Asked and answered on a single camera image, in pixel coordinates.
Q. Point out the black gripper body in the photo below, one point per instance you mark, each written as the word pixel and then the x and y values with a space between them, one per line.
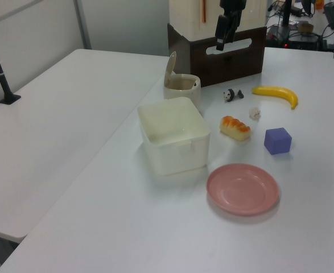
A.
pixel 233 5

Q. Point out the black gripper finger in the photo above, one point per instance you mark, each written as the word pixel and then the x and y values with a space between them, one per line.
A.
pixel 233 25
pixel 220 31

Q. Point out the white paper ball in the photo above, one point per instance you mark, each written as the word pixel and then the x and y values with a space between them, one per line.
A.
pixel 254 113

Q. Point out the small cream lidded trash can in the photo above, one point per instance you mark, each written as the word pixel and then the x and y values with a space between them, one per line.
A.
pixel 196 94

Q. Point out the dark brown crate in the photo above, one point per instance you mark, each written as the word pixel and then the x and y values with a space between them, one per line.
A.
pixel 240 66

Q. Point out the black monitor stand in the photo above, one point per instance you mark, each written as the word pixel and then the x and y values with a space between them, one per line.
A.
pixel 286 12

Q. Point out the toy panda figure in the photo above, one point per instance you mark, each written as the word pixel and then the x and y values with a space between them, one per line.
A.
pixel 230 95

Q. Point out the black equipment base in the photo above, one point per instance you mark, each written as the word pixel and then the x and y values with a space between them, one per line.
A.
pixel 297 38

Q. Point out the small cardboard box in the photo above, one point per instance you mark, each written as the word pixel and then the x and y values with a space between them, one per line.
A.
pixel 305 27

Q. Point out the yellow toy banana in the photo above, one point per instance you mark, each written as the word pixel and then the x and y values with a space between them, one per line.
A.
pixel 280 92

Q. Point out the orange object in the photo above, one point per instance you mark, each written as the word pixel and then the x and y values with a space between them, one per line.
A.
pixel 319 4

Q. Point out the toy bread loaf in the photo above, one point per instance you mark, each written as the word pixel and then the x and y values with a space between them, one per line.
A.
pixel 235 129

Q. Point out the purple cube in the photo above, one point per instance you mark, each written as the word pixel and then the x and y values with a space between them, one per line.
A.
pixel 277 142

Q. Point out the square cream plastic box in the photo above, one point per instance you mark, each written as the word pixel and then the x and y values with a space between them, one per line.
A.
pixel 178 159

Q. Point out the pink plastic plate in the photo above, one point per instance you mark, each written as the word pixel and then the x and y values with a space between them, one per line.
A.
pixel 242 190

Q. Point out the grey partition frame post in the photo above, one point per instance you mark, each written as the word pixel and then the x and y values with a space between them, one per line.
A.
pixel 82 25

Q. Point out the black camera stand pole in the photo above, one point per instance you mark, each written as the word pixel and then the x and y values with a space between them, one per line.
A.
pixel 1 79

